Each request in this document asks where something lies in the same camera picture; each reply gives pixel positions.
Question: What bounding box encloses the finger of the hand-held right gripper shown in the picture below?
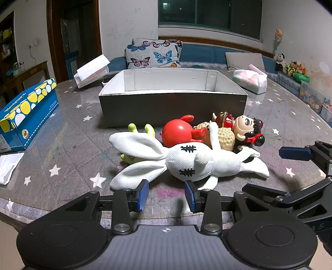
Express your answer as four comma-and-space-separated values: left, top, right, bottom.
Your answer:
279, 141, 332, 170
242, 179, 332, 209

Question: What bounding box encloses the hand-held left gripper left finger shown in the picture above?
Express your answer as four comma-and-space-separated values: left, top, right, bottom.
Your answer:
62, 180, 150, 234

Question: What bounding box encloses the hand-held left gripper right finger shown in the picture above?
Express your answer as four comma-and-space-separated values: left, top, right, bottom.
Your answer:
185, 180, 268, 234

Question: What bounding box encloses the white plush rabbit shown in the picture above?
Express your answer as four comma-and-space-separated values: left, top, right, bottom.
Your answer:
108, 121, 270, 191

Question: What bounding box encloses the black-haired doll figurine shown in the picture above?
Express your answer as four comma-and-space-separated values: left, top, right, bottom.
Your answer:
212, 112, 266, 153

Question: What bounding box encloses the red plastic toy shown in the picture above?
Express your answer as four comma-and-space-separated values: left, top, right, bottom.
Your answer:
159, 115, 208, 148

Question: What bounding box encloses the green plastic toy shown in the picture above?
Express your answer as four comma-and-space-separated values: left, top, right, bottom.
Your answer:
121, 123, 156, 164

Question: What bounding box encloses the beige peanut toy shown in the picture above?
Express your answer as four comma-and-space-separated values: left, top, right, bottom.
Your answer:
193, 121, 236, 151

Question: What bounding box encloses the grey cardboard box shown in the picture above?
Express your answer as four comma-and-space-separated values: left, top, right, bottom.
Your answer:
99, 69, 248, 128

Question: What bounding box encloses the bear print storage box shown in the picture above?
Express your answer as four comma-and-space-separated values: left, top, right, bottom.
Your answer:
299, 80, 326, 113

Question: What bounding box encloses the blue patterned bench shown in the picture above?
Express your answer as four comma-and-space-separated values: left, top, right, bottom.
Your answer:
277, 71, 301, 98

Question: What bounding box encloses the orange fox toy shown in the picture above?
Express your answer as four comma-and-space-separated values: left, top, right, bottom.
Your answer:
292, 61, 306, 75

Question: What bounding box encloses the pink and white tissue pack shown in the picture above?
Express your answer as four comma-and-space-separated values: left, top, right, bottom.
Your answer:
232, 64, 268, 94

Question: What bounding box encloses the panda plush toy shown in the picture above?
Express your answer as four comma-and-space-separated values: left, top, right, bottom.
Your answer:
274, 53, 286, 72

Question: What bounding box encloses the grey pillow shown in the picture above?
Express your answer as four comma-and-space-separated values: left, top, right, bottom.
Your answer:
225, 52, 265, 71

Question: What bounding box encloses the blue dotted tissue box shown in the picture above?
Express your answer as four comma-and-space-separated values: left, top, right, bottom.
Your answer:
0, 78, 60, 153

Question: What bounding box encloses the blue sofa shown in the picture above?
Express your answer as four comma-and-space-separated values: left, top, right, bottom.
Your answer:
107, 43, 281, 76

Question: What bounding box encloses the white paper napkin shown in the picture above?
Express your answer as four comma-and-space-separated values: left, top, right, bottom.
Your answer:
0, 153, 25, 185

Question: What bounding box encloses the white paper sheet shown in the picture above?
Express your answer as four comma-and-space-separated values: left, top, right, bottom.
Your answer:
77, 54, 111, 81

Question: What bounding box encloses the butterfly print pillow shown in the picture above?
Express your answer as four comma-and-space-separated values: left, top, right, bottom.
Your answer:
125, 38, 182, 69

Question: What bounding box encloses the brown wooden table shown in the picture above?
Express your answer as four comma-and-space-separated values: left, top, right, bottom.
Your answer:
0, 61, 50, 96

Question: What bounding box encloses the dark window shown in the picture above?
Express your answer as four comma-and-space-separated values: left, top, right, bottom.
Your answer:
158, 0, 261, 39

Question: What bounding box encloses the teal jar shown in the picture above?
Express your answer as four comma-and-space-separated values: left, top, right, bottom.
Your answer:
12, 62, 25, 76

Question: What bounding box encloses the wooden bookshelf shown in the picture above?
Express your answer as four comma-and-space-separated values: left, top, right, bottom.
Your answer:
0, 12, 16, 68

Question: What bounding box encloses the flower bouquet wall decoration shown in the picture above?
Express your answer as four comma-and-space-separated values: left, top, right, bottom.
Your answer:
273, 28, 283, 52

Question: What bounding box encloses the brown wooden door frame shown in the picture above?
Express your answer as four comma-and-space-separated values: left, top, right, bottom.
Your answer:
47, 0, 101, 83

